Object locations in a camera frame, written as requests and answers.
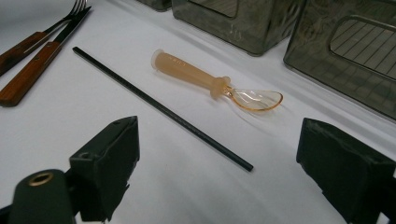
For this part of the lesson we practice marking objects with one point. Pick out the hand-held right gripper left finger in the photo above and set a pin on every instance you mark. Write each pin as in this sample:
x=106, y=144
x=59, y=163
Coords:
x=106, y=168

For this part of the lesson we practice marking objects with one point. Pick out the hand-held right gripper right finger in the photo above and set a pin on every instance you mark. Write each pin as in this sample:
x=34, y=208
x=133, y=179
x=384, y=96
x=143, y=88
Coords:
x=345, y=174

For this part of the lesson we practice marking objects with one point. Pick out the black chopstick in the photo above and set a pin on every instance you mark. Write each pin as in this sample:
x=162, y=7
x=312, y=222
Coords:
x=162, y=108

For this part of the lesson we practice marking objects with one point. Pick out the smoky clear plastic bin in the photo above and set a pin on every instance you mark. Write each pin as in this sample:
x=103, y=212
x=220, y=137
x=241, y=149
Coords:
x=249, y=28
x=314, y=53

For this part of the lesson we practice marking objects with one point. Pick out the orange clear baby spoon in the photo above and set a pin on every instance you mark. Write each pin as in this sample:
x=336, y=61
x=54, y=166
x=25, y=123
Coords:
x=186, y=72

